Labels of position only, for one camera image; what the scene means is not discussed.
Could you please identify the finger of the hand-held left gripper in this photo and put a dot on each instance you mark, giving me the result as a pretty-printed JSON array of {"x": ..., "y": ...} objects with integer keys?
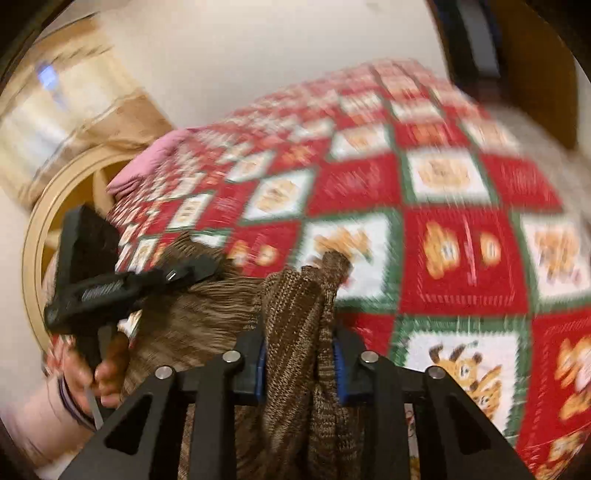
[{"x": 194, "y": 270}]

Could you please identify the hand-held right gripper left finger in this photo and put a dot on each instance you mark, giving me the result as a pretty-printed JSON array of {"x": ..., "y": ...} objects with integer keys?
[{"x": 260, "y": 369}]

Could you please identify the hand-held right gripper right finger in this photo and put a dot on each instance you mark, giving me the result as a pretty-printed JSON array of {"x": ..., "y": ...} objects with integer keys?
[{"x": 342, "y": 374}]

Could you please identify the brown knit sweater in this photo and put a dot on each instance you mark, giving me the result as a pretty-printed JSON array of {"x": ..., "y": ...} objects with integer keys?
[{"x": 291, "y": 323}]

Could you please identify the person's left forearm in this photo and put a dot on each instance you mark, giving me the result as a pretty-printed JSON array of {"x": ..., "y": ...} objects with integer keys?
[{"x": 32, "y": 415}]

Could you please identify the person's left hand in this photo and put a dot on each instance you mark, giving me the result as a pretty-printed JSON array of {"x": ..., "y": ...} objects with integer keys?
[{"x": 108, "y": 374}]

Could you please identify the cream wooden headboard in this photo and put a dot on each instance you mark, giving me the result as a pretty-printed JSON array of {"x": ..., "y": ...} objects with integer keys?
[{"x": 51, "y": 217}]

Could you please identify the dark wrist band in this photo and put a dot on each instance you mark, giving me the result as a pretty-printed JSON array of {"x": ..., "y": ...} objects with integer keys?
[{"x": 70, "y": 398}]

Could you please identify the pink folded blanket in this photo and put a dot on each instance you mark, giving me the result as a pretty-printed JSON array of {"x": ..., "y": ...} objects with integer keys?
[{"x": 147, "y": 157}]

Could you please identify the red printed bed blanket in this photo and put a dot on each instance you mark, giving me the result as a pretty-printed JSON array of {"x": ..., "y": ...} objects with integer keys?
[{"x": 461, "y": 258}]

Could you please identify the beige patterned curtain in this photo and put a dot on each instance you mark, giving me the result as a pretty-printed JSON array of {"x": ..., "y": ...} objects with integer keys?
[{"x": 92, "y": 120}]

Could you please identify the brown wooden door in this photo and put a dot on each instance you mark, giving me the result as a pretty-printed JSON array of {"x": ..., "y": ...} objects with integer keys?
[{"x": 531, "y": 69}]

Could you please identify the dark wooden door frame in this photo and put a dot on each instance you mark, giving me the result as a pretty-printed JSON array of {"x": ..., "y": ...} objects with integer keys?
[{"x": 461, "y": 41}]

